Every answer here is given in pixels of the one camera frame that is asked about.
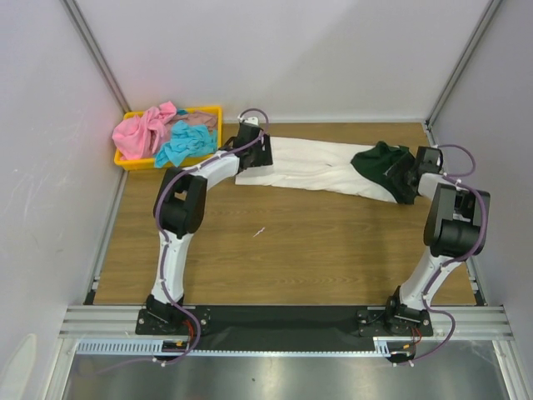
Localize left aluminium frame post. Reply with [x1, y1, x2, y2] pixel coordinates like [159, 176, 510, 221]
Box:
[59, 0, 131, 113]

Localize white green raglan t-shirt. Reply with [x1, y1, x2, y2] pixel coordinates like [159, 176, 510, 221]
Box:
[235, 137, 416, 205]

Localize aluminium frame post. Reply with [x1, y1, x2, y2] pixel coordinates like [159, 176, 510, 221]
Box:
[59, 0, 131, 113]
[426, 0, 504, 128]

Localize mauve t-shirt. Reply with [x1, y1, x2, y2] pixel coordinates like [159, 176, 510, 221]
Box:
[169, 110, 218, 132]

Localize pink t-shirt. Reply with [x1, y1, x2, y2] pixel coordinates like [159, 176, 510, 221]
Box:
[112, 102, 177, 161]

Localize yellow plastic bin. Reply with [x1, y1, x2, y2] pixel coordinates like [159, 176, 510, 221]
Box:
[113, 106, 222, 171]

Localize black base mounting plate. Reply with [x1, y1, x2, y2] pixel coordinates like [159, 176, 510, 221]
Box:
[136, 305, 434, 352]

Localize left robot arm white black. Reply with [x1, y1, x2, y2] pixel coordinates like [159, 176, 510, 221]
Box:
[146, 121, 272, 333]

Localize small white thread scrap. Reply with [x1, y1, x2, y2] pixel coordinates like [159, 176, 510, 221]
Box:
[252, 227, 266, 238]

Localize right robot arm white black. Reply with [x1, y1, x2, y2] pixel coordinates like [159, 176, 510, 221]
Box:
[382, 147, 491, 336]

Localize cyan t-shirt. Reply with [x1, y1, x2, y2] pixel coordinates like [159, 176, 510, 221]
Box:
[154, 121, 218, 168]

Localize white slotted cable duct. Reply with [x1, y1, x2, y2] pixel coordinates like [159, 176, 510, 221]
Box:
[77, 337, 413, 358]

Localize right aluminium frame post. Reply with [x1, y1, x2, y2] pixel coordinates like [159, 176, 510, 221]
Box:
[426, 0, 504, 128]

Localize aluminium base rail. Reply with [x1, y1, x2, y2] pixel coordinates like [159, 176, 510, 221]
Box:
[60, 305, 514, 340]

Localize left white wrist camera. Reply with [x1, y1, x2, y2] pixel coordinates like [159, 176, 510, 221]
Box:
[238, 116, 260, 126]

